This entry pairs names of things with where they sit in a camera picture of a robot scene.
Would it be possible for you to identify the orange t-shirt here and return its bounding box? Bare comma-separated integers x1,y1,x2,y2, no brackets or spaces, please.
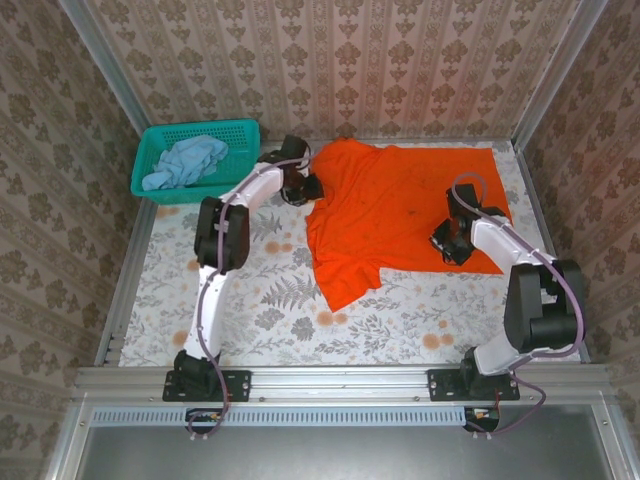
304,137,512,312

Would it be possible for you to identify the teal plastic basket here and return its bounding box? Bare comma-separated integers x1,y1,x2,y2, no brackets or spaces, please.
130,118,262,205

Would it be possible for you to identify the light blue t-shirt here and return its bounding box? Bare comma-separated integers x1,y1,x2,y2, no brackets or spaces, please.
141,137,230,192

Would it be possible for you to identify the floral tablecloth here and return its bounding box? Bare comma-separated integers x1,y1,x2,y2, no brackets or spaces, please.
119,139,581,367

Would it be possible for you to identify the black connector box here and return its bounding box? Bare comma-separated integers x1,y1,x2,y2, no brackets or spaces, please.
463,407,501,434

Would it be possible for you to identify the grey metal panel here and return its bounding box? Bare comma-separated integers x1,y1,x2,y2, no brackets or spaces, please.
47,404,636,480

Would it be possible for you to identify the aluminium side rail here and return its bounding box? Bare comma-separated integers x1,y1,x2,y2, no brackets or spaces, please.
94,199,156,369
514,144,591,364

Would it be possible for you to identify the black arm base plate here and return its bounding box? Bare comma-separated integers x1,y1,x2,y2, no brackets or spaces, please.
427,368,521,402
162,368,251,402

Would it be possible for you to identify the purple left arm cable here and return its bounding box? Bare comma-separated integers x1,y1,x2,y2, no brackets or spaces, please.
185,151,317,444

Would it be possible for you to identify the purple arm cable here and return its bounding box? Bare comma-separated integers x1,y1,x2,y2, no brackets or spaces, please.
185,151,317,444
451,172,587,437

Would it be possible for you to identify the aluminium mounting rail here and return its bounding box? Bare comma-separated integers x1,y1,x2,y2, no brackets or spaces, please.
74,365,614,404

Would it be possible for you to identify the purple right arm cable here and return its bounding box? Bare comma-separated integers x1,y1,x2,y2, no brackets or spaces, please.
451,172,587,437

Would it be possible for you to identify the aluminium frame post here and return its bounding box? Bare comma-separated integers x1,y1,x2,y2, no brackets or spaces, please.
512,0,611,149
57,0,151,134

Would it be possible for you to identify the grey slotted cable duct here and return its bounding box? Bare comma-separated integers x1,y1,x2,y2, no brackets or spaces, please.
92,405,469,427

